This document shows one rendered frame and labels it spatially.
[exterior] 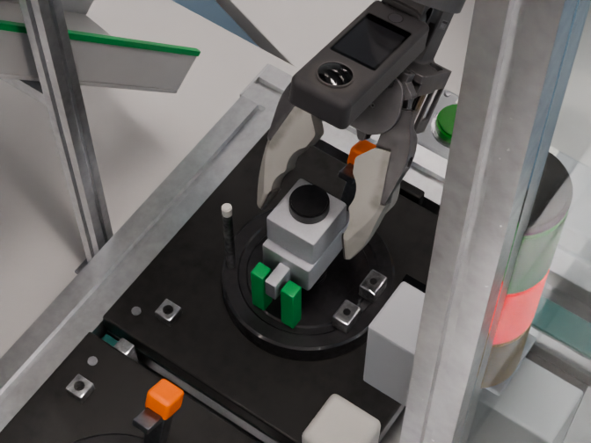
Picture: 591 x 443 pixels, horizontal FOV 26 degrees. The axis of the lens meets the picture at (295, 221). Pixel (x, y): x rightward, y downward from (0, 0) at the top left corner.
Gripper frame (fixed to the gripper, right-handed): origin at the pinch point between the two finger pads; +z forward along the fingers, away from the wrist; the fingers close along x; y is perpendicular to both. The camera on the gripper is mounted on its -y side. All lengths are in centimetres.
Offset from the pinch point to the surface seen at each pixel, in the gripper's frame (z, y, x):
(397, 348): -4.4, -20.4, -15.2
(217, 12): 25, 136, 81
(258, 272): 5.0, -1.1, 1.4
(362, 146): -5.4, 6.5, 0.3
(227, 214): 1.9, -2.0, 5.2
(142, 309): 13.6, -0.4, 9.7
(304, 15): -4.9, 38.8, 22.7
